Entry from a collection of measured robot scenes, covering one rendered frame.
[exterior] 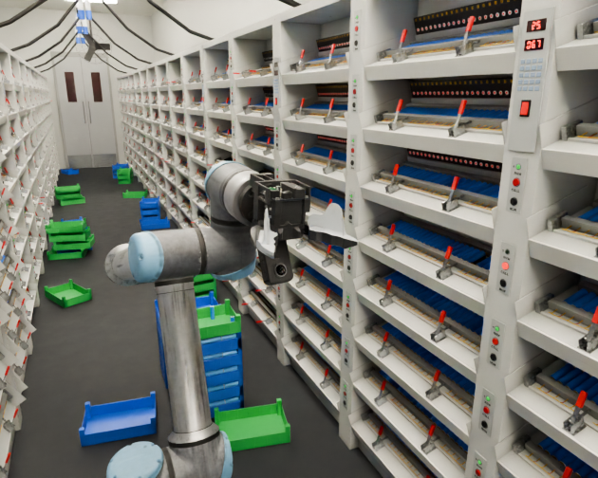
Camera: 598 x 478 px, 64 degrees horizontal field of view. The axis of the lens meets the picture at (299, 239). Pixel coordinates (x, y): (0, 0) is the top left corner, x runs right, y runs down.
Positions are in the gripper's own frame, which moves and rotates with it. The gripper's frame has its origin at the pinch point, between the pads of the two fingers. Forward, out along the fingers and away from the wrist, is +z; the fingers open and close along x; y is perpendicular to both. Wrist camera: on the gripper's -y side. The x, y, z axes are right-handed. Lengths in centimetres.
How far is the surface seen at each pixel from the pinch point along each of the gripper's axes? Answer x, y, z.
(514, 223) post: 60, -6, -15
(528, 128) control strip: 59, 15, -16
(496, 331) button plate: 61, -33, -14
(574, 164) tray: 60, 10, -4
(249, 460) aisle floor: 30, -123, -88
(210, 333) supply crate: 25, -83, -122
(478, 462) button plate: 62, -71, -12
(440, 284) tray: 63, -30, -36
